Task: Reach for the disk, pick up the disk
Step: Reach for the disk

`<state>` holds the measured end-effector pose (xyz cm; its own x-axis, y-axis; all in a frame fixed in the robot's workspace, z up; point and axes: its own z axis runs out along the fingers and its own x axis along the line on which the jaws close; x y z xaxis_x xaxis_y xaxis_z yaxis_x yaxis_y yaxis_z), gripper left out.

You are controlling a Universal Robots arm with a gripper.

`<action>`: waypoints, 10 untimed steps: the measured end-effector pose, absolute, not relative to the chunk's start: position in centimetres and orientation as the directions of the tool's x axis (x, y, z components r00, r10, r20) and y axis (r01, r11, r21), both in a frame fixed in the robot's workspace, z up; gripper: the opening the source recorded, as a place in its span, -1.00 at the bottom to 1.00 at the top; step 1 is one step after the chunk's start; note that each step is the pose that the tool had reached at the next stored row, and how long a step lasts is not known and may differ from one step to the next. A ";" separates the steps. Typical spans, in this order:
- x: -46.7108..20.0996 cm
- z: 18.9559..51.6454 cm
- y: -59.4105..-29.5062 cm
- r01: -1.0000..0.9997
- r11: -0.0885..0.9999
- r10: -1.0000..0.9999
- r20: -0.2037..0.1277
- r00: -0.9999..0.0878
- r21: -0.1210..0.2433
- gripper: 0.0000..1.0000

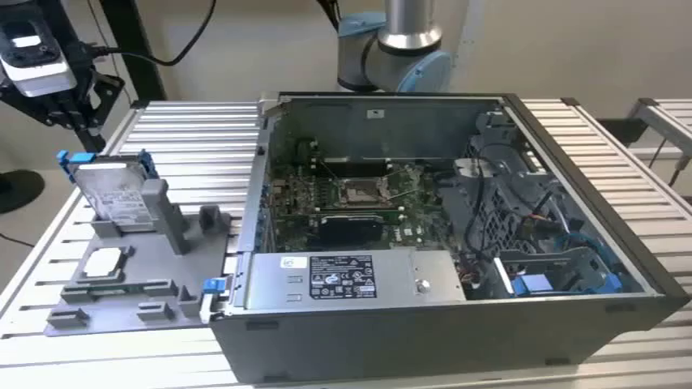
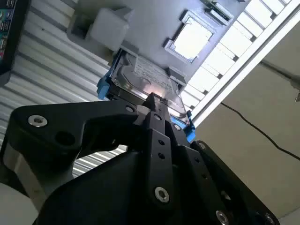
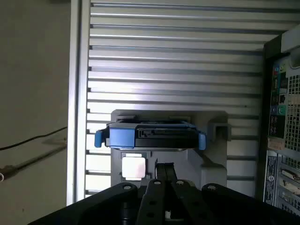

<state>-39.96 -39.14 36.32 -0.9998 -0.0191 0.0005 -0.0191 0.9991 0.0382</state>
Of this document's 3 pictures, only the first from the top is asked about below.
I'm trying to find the blue wire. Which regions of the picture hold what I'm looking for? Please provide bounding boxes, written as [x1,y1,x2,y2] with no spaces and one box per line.
[552,230,619,293]

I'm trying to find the silver power supply unit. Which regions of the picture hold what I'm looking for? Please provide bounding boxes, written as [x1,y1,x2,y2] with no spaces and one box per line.
[243,249,468,310]

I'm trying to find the black floor cable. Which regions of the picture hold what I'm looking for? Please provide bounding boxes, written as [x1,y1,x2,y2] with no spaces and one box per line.
[0,232,36,249]

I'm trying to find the black wire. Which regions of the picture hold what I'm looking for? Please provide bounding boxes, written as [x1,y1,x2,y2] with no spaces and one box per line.
[456,141,535,261]

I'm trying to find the black round stand base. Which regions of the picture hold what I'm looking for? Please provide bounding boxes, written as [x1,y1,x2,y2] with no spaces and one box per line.
[0,169,47,215]

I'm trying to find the black stand post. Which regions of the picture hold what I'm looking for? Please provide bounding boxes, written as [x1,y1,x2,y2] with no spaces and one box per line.
[100,0,170,103]

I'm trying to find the black camera cable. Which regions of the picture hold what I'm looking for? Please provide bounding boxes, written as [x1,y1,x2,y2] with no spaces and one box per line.
[80,0,219,67]

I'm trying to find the grey metal disk bay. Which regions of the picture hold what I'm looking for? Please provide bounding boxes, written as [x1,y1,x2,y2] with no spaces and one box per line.
[440,111,646,301]

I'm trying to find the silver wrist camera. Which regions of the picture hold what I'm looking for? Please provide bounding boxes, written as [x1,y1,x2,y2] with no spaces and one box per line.
[0,19,78,98]

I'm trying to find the grey parts rack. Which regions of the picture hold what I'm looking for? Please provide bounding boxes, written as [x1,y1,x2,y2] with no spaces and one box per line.
[43,177,244,338]

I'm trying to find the black bracket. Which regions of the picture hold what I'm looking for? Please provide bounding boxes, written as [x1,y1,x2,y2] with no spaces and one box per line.
[596,117,650,147]

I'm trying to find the aluminium side table frame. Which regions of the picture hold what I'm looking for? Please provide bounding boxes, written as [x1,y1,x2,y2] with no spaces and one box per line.
[627,96,692,164]

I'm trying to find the thin metal locking lever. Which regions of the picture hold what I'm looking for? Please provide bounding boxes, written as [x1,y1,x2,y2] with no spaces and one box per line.
[318,158,342,182]
[384,163,424,182]

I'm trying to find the green motherboard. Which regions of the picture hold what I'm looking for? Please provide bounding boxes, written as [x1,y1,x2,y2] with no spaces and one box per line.
[264,137,462,254]

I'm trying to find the black ribbed cooler block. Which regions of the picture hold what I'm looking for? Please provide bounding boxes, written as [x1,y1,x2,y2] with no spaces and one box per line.
[318,216,387,249]

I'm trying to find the black RAM slot bank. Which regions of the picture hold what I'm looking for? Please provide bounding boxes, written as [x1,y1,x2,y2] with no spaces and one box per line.
[311,156,394,177]
[311,203,407,216]

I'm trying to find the green RAM stick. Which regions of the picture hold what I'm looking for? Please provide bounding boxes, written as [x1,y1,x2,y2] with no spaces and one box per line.
[86,283,151,295]

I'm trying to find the yellow red power wires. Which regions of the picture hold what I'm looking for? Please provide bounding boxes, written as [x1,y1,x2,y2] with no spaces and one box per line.
[522,212,558,240]

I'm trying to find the silver CPU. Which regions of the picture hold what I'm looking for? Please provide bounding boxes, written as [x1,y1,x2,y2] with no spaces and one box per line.
[84,247,126,277]

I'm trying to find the hard disk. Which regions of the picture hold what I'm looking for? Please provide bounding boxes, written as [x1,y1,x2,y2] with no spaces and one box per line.
[55,149,163,234]

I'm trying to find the open black PC case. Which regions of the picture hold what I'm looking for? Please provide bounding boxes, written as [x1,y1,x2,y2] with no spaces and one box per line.
[208,91,692,384]

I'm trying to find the white wall conduit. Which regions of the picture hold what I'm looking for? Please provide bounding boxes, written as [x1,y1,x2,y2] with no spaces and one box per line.
[451,0,486,96]

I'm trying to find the blue carrier in bay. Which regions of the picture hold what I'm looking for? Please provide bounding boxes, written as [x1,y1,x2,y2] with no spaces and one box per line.
[510,275,556,295]

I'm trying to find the CPU socket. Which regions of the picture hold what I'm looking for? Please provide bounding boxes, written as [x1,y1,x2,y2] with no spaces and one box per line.
[336,177,390,206]

